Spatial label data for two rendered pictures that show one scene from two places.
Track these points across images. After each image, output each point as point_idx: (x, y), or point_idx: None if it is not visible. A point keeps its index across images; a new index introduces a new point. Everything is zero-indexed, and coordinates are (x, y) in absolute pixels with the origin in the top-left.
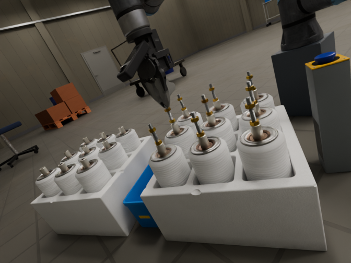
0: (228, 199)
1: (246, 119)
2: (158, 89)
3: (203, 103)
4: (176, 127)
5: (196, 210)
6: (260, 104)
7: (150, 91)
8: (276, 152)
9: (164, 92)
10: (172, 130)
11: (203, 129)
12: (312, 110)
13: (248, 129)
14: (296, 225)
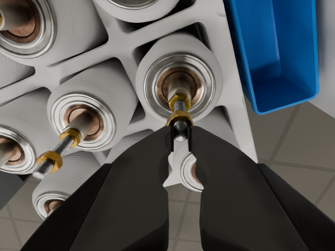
0: None
1: (3, 128)
2: (158, 179)
3: (48, 151)
4: (169, 89)
5: None
6: (38, 188)
7: (242, 182)
8: None
9: (119, 158)
10: (202, 94)
11: (83, 94)
12: (16, 188)
13: (10, 111)
14: None
